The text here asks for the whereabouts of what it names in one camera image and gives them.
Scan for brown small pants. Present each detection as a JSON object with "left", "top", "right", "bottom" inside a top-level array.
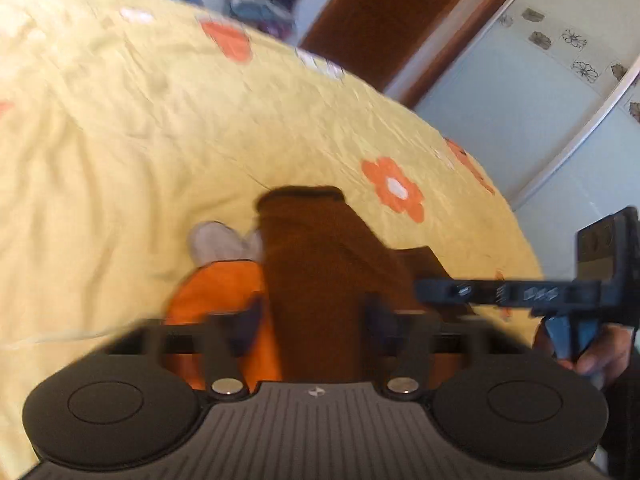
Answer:
[{"left": 257, "top": 186, "right": 446, "bottom": 383}]

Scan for person's right hand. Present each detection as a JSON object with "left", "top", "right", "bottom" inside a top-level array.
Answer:
[{"left": 532, "top": 324, "right": 637, "bottom": 377}]

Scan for white flower-print wardrobe door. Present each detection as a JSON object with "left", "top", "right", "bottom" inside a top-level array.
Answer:
[{"left": 415, "top": 0, "right": 640, "bottom": 311}]

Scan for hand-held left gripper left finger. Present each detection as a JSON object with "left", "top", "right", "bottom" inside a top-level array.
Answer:
[{"left": 107, "top": 297, "right": 266, "bottom": 402}]

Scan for yellow floral blanket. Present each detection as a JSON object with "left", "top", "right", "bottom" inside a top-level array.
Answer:
[{"left": 0, "top": 0, "right": 546, "bottom": 480}]

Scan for brown wooden door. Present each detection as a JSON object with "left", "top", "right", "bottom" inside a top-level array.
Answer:
[{"left": 300, "top": 0, "right": 541, "bottom": 108}]

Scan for orange garment with grey patch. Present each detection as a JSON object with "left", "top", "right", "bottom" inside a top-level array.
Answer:
[{"left": 162, "top": 220, "right": 277, "bottom": 392}]

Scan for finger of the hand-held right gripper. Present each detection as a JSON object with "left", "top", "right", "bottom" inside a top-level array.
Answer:
[{"left": 414, "top": 279, "right": 453, "bottom": 307}]

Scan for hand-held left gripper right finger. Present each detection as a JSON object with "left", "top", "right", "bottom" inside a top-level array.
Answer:
[{"left": 362, "top": 292, "right": 503, "bottom": 402}]

